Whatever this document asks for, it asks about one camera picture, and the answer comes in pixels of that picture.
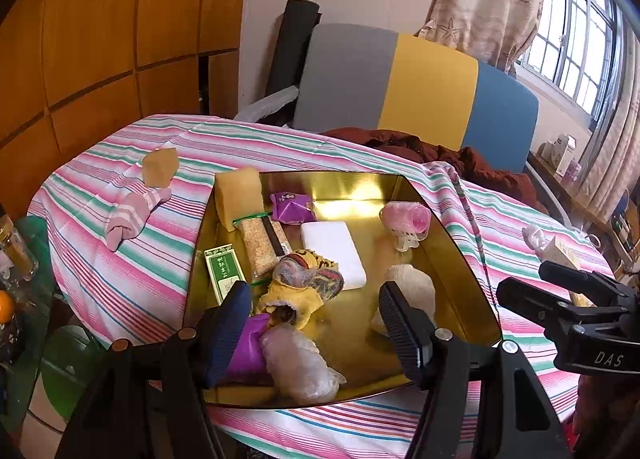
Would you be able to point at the white foam block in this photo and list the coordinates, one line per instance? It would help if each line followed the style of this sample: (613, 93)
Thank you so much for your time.
(330, 249)

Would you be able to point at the cracker packet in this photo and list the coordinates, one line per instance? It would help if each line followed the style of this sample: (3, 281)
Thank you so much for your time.
(260, 249)

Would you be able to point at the yellow sponge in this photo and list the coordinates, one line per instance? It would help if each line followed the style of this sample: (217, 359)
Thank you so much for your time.
(237, 199)

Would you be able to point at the pink hair roller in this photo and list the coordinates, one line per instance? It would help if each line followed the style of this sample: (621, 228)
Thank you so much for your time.
(407, 216)

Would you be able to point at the green glass side table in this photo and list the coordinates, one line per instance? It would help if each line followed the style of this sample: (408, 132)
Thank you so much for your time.
(60, 369)

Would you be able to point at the cluttered wooden shelf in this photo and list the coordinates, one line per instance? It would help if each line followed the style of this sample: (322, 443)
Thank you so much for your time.
(622, 234)

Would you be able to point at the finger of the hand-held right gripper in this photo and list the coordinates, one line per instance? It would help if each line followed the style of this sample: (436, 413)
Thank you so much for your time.
(585, 284)
(535, 304)

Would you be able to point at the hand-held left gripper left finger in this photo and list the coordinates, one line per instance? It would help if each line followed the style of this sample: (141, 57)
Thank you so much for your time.
(227, 329)

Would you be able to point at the black rolled mat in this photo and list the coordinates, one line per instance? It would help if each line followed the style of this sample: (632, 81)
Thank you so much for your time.
(295, 49)

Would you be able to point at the white crumpled plastic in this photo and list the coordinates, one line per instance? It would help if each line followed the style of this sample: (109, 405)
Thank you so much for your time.
(535, 239)

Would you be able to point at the white carton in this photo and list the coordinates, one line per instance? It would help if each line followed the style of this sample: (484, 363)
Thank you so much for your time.
(560, 154)

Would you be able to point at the gold tin tray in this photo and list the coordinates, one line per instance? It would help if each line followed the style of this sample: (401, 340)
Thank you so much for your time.
(350, 319)

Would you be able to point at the green white small box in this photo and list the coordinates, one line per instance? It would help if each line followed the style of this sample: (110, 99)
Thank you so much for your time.
(225, 269)

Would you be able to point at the dark red cloth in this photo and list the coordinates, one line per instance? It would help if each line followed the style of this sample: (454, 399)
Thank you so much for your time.
(480, 169)

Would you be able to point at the yellow patterned sock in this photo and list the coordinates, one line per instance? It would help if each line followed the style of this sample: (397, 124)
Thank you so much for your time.
(295, 304)

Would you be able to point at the window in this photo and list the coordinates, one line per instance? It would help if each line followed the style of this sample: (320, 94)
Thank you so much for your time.
(575, 54)

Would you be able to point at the grey yellow blue chair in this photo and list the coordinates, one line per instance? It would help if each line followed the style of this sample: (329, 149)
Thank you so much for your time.
(425, 89)

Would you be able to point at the pink green striped tablecloth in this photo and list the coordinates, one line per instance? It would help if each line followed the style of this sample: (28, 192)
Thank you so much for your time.
(150, 289)

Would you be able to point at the purple cartoon snack packet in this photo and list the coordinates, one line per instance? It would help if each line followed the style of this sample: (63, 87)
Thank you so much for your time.
(250, 354)
(292, 209)

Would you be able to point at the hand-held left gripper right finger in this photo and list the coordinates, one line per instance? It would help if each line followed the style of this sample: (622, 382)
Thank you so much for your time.
(395, 324)

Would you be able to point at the cream mesh sponge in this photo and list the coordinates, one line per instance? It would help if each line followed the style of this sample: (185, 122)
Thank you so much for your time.
(415, 289)

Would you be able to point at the white claw clip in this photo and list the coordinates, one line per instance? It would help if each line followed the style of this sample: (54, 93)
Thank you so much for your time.
(405, 241)

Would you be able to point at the yellow green packet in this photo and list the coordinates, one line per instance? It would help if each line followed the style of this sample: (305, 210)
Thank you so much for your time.
(581, 298)

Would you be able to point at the wooden wardrobe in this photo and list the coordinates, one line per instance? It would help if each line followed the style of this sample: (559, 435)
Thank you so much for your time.
(100, 39)

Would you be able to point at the white wrapped tube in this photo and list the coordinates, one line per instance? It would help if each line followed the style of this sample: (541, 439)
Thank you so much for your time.
(265, 106)

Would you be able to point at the pink striped sock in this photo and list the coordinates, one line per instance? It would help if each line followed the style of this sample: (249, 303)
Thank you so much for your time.
(132, 216)

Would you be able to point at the glass jar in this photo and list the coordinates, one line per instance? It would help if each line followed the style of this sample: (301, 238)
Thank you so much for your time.
(17, 254)

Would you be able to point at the orange fruit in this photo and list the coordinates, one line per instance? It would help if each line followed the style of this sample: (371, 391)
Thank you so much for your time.
(4, 306)

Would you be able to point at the clear crumpled plastic bag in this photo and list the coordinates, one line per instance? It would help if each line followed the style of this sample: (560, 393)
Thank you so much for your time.
(300, 364)

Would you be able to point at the wooden desk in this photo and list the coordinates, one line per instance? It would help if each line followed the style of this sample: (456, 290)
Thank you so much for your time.
(555, 189)

